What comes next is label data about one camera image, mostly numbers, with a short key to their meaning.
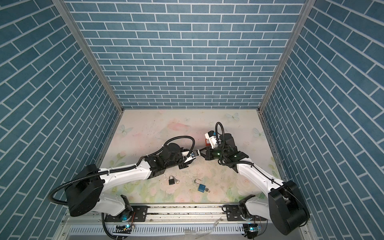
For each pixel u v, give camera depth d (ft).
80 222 2.37
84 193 1.38
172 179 2.77
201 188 2.68
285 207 1.35
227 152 2.11
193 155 2.23
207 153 2.37
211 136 2.44
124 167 1.69
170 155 2.05
